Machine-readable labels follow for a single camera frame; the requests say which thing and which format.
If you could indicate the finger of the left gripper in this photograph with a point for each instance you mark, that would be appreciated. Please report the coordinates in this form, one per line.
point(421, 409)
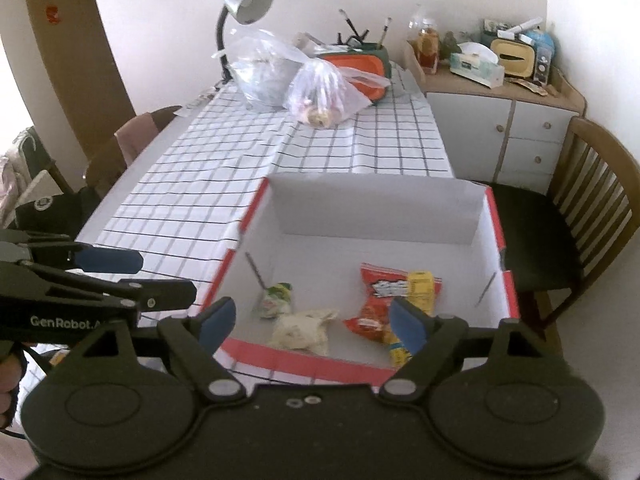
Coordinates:
point(149, 295)
point(84, 257)

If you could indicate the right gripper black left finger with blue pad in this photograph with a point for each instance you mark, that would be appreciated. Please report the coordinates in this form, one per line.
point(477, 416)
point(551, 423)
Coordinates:
point(192, 343)

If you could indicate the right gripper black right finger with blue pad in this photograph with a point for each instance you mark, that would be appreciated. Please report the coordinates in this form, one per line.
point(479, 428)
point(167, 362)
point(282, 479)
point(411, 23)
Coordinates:
point(434, 344)

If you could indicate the red crispy snack bag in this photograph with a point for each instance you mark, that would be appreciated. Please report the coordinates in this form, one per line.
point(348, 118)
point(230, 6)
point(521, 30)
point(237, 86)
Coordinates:
point(382, 285)

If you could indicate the green white snack packet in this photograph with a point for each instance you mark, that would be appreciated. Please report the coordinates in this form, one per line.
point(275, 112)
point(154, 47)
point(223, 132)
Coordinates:
point(277, 301)

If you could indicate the cream snack packet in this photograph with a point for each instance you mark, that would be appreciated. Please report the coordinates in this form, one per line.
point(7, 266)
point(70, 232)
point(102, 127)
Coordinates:
point(303, 331)

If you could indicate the yellow snack packet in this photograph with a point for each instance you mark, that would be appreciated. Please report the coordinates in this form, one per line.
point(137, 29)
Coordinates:
point(416, 304)

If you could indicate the person left hand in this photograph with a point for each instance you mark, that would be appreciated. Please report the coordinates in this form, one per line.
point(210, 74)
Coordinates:
point(13, 369)

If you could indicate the black bag white logo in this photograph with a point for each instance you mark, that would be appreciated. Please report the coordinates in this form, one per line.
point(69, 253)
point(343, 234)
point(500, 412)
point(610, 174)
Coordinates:
point(64, 214)

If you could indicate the wooden chair pink cloth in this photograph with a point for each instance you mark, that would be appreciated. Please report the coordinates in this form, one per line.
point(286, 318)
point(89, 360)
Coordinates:
point(124, 147)

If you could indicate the white black grid tablecloth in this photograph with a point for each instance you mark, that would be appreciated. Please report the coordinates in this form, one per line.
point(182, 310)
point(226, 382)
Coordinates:
point(182, 201)

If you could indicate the red cardboard box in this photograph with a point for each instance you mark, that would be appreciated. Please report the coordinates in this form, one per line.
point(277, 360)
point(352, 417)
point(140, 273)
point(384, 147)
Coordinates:
point(346, 244)

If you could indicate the wooden chair black seat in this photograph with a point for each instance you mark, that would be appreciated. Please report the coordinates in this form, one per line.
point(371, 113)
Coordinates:
point(560, 242)

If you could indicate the brown wooden door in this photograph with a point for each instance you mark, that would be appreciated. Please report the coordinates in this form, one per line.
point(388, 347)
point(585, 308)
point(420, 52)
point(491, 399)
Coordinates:
point(80, 64)

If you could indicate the white sideboard cabinet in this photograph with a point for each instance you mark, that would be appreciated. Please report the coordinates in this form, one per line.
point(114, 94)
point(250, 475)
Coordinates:
point(508, 135)

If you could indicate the clear plastic bag grey contents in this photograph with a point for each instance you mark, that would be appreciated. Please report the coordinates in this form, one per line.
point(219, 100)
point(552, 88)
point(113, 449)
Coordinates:
point(263, 66)

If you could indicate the clear plastic bag pink contents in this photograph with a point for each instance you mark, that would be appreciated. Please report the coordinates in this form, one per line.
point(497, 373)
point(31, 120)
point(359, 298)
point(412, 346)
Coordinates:
point(322, 94)

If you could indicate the white tissue box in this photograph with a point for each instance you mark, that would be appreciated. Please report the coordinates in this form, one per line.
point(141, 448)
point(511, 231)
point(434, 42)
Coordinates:
point(478, 63)

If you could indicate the orange lidded container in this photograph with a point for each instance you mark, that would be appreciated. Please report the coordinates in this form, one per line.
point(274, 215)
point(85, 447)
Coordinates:
point(366, 63)

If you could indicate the glass jar orange contents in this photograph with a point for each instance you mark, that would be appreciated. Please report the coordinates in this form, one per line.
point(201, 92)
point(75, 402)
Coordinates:
point(423, 35)

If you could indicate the green pen holder brushes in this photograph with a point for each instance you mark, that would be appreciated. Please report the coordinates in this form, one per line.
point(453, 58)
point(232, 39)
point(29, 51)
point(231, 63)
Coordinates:
point(359, 41)

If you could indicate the silver desk lamp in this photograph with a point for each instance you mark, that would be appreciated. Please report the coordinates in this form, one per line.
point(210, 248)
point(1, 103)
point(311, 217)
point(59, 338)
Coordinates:
point(244, 12)

